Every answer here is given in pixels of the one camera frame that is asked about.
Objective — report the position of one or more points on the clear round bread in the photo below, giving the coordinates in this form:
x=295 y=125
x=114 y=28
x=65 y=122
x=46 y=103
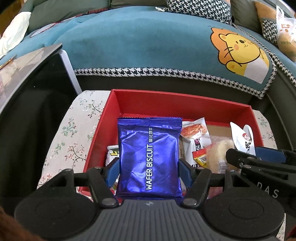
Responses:
x=216 y=154

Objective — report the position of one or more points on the teal lion sofa cover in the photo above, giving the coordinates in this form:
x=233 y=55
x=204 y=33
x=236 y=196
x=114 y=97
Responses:
x=142 y=41

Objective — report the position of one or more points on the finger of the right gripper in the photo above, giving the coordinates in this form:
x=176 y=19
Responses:
x=240 y=159
x=276 y=156

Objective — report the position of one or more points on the white cushion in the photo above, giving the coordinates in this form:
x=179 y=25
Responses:
x=15 y=32

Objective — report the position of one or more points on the green white Kaprons wafer pack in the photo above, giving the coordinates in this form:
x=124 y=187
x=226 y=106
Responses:
x=112 y=153

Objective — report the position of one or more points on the red cardboard box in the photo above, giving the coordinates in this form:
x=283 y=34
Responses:
x=143 y=104

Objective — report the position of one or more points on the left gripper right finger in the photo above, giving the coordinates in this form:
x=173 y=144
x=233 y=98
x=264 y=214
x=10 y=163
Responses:
x=197 y=182

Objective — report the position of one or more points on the white spicy snack packet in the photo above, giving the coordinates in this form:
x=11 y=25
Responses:
x=243 y=138

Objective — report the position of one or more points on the houndstooth orange cushion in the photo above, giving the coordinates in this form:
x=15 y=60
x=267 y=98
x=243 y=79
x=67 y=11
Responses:
x=267 y=18
x=216 y=10

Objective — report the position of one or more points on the blue wafer biscuit pack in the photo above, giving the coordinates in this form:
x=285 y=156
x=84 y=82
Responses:
x=149 y=158

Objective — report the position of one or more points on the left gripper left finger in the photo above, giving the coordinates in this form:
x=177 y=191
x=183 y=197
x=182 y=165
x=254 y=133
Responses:
x=100 y=181

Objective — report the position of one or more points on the white plastic bag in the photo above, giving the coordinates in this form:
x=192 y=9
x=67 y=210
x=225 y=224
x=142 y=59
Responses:
x=285 y=34

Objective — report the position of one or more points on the red yellow snack bag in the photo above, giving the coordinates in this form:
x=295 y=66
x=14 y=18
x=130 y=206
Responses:
x=200 y=156

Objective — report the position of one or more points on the small white snack packet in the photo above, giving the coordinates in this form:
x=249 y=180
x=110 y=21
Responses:
x=195 y=136

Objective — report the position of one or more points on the dark green sofa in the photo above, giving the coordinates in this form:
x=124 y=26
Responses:
x=278 y=103

